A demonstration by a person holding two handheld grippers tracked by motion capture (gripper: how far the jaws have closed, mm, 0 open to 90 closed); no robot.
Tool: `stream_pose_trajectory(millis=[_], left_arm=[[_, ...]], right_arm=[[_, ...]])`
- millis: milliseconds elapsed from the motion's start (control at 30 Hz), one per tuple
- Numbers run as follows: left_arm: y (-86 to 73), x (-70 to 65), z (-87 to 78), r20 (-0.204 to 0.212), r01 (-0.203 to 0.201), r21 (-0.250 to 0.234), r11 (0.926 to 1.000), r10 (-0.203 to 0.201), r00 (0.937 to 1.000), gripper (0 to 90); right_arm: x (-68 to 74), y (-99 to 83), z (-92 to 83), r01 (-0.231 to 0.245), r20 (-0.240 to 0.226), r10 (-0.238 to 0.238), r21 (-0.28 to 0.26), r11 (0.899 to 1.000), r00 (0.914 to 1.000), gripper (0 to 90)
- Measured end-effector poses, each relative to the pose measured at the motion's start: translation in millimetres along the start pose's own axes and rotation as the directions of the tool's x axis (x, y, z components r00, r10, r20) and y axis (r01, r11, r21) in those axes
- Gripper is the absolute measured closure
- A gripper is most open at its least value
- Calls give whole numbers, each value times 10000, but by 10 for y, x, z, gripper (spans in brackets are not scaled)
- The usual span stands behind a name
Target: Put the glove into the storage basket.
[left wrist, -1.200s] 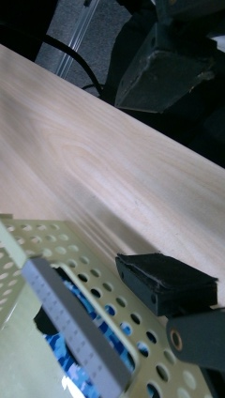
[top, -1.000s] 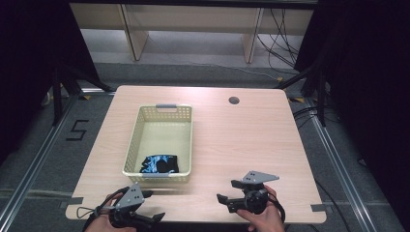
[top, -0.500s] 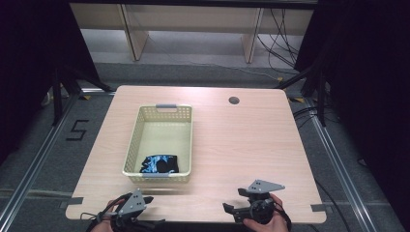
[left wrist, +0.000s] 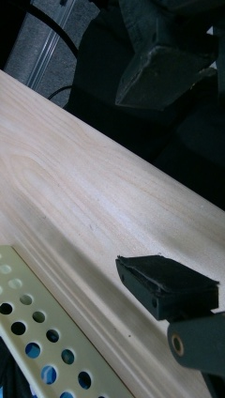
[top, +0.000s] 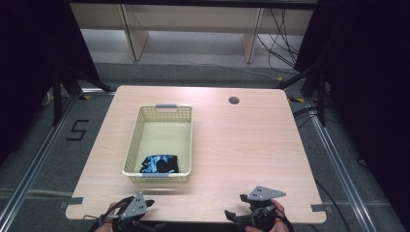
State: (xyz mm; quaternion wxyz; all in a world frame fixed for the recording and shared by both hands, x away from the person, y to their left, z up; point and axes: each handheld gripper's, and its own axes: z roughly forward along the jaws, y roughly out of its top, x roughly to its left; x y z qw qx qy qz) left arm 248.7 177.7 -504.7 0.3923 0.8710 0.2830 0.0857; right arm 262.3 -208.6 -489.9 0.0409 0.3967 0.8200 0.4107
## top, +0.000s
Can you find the blue and black cloth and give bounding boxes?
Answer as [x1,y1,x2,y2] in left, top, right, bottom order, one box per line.
[138,154,180,174]

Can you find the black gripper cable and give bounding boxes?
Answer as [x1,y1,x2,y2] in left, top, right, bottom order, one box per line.
[82,195,135,232]

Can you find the person's left hand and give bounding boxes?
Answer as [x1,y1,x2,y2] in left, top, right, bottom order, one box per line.
[95,201,122,232]

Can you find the metal floor rail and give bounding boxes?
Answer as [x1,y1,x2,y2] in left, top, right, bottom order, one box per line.
[0,93,82,225]
[304,98,379,232]

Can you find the white floor cable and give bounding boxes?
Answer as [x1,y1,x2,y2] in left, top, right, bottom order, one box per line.
[180,60,282,81]

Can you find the black metal stand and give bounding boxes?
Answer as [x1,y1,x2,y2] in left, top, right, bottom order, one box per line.
[274,62,329,128]
[49,64,114,128]

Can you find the wooden shelf unit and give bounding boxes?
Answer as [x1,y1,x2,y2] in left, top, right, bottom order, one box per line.
[69,2,319,64]

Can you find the black floor cables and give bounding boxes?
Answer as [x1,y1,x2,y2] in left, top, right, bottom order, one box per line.
[292,105,321,131]

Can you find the person's right hand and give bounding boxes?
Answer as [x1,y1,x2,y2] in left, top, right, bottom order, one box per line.
[245,198,290,232]

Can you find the cream perforated plastic basket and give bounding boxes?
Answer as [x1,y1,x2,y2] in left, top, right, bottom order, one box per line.
[121,103,193,185]

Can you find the bundle of black cables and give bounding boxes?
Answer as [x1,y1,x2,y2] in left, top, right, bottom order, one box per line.
[255,8,302,70]

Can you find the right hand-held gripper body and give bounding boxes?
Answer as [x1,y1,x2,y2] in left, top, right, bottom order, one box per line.
[240,186,287,232]

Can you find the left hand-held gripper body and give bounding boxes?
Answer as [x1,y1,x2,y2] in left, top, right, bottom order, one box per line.
[110,191,152,232]

